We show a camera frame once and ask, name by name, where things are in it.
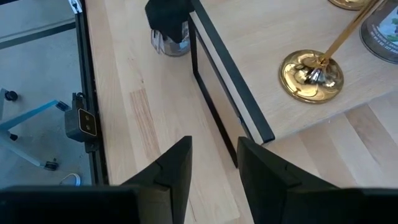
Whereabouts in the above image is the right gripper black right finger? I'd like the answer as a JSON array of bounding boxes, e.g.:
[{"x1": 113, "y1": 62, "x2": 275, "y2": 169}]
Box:
[{"x1": 238, "y1": 136, "x2": 340, "y2": 224}]

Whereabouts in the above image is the wooden shelf riser black frame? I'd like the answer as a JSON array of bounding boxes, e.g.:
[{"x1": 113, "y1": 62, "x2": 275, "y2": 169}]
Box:
[{"x1": 188, "y1": 0, "x2": 398, "y2": 169}]

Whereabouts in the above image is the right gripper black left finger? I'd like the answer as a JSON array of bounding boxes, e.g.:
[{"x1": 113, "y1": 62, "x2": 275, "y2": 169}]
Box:
[{"x1": 121, "y1": 136, "x2": 193, "y2": 224}]

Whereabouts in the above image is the blue white wheeled stand base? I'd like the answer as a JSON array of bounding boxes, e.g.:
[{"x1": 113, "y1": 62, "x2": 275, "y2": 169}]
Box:
[{"x1": 0, "y1": 88, "x2": 71, "y2": 172}]

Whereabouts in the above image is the white floor cable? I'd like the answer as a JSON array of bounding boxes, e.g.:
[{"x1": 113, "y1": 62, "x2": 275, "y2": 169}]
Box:
[{"x1": 58, "y1": 173, "x2": 81, "y2": 187}]

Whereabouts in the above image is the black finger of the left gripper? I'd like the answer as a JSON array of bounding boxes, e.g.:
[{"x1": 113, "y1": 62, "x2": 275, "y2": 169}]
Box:
[{"x1": 144, "y1": 0, "x2": 195, "y2": 44}]

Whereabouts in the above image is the black table-level camera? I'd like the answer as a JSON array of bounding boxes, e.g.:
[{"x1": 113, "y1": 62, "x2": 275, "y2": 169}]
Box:
[{"x1": 64, "y1": 92, "x2": 99, "y2": 153}]

